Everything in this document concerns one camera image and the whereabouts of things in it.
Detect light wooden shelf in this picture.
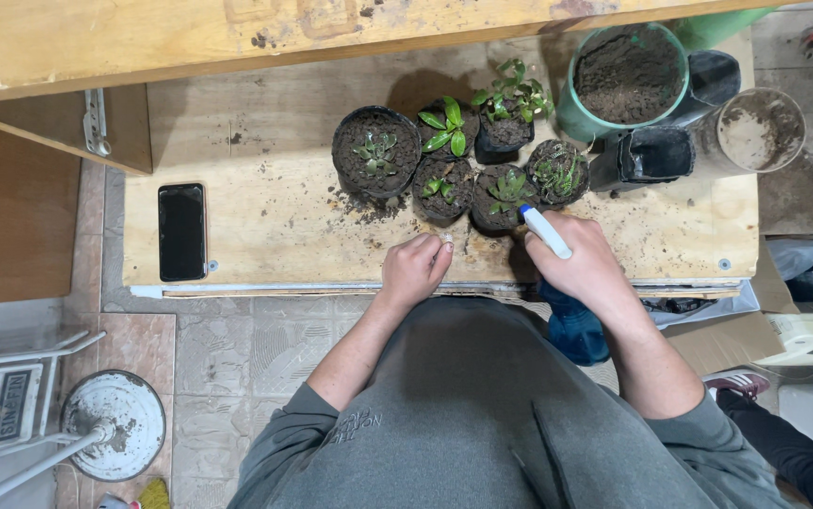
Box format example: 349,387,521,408
0,0,796,178

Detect green bucket of soil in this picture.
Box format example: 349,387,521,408
556,22,691,143

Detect yellow broom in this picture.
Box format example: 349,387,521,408
138,478,171,509

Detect clear plastic bag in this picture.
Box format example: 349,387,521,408
765,238,813,282

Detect white plastic sheet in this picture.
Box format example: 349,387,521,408
641,280,761,331

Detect blue spray bottle white nozzle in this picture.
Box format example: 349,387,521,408
520,204,611,367

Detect empty black nursery bag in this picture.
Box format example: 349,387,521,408
589,126,696,193
661,49,742,128

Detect person's right hand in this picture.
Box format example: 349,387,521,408
524,210,636,304

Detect black pot broad-leaf plant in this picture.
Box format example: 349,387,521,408
416,96,481,162

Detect black pot green rosette succulent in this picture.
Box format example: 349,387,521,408
470,164,540,232

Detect green plastic bag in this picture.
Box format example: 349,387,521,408
674,7,778,52

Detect white round fan base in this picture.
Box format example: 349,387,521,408
60,369,166,483

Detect brown cardboard box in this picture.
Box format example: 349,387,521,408
661,237,803,377

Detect round black pot grey succulent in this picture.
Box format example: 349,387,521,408
331,105,422,199

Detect black pot bushy leafy plant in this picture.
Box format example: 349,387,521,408
471,58,556,165

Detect black smartphone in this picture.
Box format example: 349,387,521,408
158,183,208,283

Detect person's left hand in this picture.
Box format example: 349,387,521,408
381,232,455,307

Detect black pot small green sprout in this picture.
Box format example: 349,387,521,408
411,157,476,222

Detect white metal stand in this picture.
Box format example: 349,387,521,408
0,330,107,509

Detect black pot spiky striped succulent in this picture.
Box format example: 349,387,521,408
525,139,590,208

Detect clear plastic cup with soil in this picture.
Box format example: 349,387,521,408
689,87,807,179

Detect grey metal shelf bracket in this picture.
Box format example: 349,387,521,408
83,88,112,158

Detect person's grey sweatshirt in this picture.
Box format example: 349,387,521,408
228,297,793,509

